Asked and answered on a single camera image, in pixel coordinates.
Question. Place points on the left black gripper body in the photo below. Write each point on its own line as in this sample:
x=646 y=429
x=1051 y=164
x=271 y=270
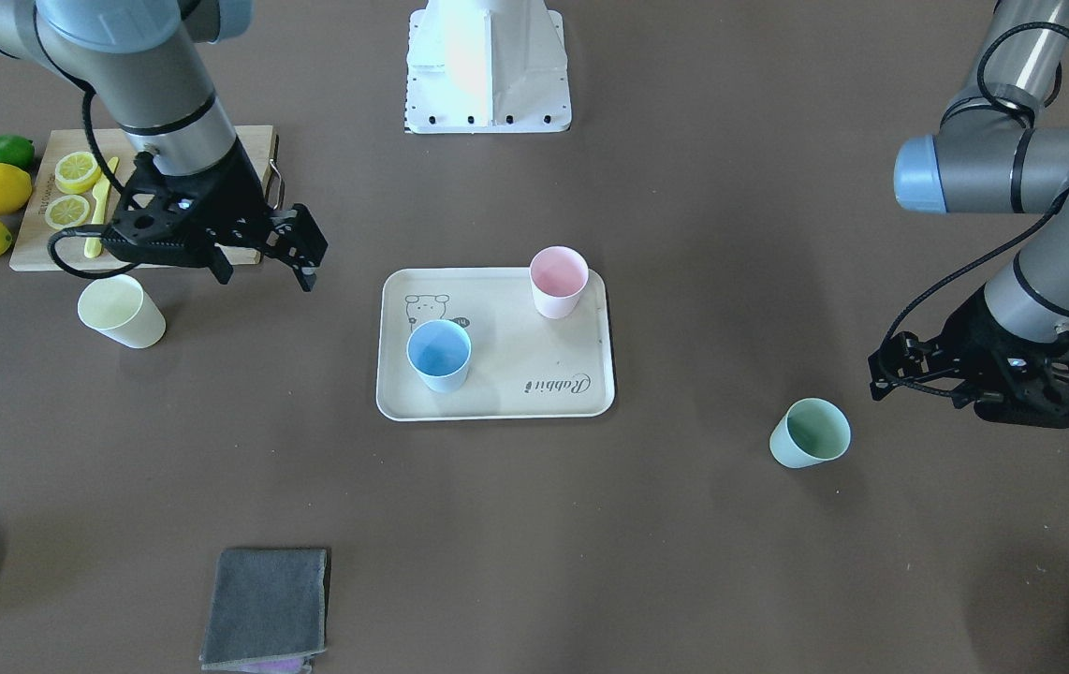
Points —
x=976 y=339

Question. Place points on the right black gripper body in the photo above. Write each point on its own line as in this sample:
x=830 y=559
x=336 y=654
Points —
x=237 y=190

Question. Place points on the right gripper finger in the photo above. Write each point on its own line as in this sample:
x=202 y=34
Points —
x=299 y=244
x=218 y=264

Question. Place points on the blue cup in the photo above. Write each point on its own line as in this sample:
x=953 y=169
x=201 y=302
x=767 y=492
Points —
x=440 y=352

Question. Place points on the pink cup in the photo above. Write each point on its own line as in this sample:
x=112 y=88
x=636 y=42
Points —
x=558 y=275

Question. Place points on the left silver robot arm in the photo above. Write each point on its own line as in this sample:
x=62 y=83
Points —
x=1002 y=147

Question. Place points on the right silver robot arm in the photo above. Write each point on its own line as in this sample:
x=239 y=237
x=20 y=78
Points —
x=139 y=58

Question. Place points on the cream rabbit tray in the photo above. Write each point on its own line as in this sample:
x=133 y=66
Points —
x=523 y=364

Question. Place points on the yellow plastic knife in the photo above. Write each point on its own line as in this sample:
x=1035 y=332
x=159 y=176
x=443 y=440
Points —
x=92 y=248

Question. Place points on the wooden cutting board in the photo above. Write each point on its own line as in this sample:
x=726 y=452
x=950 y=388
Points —
x=29 y=253

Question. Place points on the lemon half slice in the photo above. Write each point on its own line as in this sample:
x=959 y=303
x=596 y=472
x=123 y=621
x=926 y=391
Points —
x=67 y=211
x=76 y=173

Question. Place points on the cream yellow cup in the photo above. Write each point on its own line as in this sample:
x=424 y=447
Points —
x=120 y=308

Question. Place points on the green lime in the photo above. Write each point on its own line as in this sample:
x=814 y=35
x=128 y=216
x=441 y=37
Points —
x=16 y=151

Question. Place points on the green cup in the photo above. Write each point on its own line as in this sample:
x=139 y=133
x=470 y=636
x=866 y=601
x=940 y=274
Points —
x=811 y=432

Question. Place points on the grey folded cloth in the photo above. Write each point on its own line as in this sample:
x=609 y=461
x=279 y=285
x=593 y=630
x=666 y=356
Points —
x=267 y=612

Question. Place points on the black gripper camera mount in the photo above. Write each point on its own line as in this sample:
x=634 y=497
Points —
x=147 y=228

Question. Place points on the left gripper camera mount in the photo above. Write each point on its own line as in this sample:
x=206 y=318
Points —
x=904 y=361

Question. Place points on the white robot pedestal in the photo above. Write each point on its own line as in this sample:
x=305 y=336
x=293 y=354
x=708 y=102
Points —
x=486 y=67

